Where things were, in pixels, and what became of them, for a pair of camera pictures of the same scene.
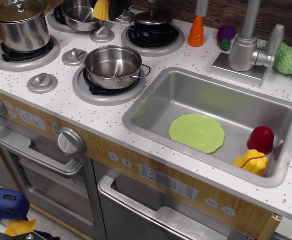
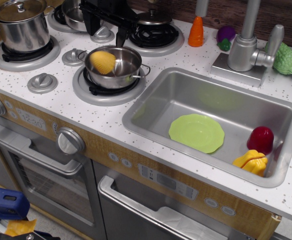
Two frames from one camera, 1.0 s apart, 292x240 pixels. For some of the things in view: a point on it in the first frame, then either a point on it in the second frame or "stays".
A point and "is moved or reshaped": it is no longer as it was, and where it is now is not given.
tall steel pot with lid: x=23 y=25 stays
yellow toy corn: x=101 y=10 is moved or reshaped
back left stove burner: x=57 y=19 stays
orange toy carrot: x=196 y=36 stays
